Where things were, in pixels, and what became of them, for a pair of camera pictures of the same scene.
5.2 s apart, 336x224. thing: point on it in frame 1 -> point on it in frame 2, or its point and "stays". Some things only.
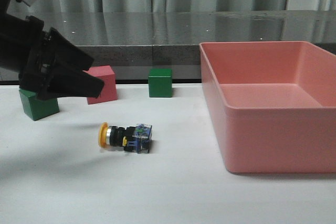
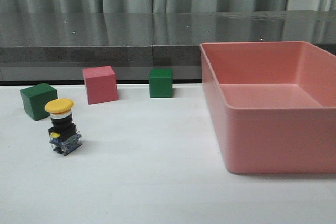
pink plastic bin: [272, 104] stays
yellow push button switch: [137, 139] -> [64, 137]
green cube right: [160, 82] stays
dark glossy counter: [131, 42] stays
